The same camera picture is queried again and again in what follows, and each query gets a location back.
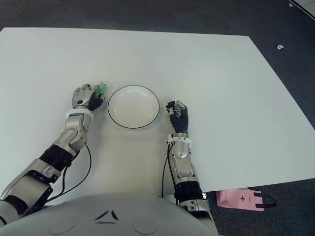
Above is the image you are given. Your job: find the right robot hand black silver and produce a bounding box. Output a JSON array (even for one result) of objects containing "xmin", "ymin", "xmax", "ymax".
[{"xmin": 165, "ymin": 100, "xmax": 190, "ymax": 135}]

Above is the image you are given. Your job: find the left robot hand black silver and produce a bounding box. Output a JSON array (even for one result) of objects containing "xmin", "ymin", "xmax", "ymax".
[{"xmin": 71, "ymin": 84, "xmax": 104, "ymax": 112}]

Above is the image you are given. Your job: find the green snack bag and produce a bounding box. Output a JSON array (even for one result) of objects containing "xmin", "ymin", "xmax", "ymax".
[{"xmin": 94, "ymin": 83, "xmax": 109, "ymax": 99}]

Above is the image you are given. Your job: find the grey robot torso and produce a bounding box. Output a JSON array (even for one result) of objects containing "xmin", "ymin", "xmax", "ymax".
[{"xmin": 0, "ymin": 191, "xmax": 220, "ymax": 236}]

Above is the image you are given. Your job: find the left wrist white camera bracket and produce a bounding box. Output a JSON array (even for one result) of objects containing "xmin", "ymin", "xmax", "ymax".
[{"xmin": 66, "ymin": 109, "xmax": 95, "ymax": 120}]

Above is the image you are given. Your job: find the wrist white camera bracket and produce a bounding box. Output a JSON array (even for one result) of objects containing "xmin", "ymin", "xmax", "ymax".
[
  {"xmin": 66, "ymin": 109, "xmax": 95, "ymax": 120},
  {"xmin": 167, "ymin": 133, "xmax": 193, "ymax": 147}
]

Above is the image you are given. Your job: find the right wrist white camera bracket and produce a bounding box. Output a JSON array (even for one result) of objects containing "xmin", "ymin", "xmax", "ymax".
[{"xmin": 167, "ymin": 133, "xmax": 193, "ymax": 147}]

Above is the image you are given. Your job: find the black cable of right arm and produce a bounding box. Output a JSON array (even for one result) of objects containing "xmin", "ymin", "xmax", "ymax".
[{"xmin": 160, "ymin": 144, "xmax": 173, "ymax": 198}]

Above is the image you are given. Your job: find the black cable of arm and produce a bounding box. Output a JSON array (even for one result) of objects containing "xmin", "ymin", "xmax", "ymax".
[
  {"xmin": 45, "ymin": 144, "xmax": 92, "ymax": 201},
  {"xmin": 160, "ymin": 144, "xmax": 173, "ymax": 198}
]

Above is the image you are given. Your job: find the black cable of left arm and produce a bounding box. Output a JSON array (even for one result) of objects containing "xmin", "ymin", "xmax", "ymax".
[{"xmin": 45, "ymin": 144, "xmax": 92, "ymax": 201}]

